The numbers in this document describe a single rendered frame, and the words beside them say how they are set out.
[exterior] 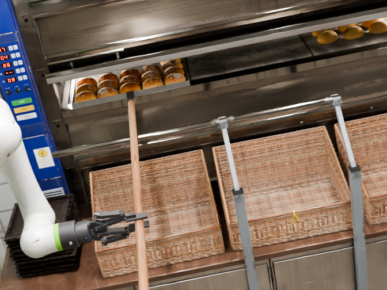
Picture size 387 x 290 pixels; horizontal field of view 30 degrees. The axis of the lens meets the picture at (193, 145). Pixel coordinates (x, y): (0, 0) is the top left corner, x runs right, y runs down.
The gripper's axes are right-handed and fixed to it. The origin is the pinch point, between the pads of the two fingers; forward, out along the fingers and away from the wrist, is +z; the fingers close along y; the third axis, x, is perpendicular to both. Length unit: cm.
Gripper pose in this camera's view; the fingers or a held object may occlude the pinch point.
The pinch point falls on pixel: (138, 221)
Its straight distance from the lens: 244.2
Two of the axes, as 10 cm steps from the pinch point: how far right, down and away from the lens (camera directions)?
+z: 9.8, -2.0, 0.1
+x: 1.1, 4.8, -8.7
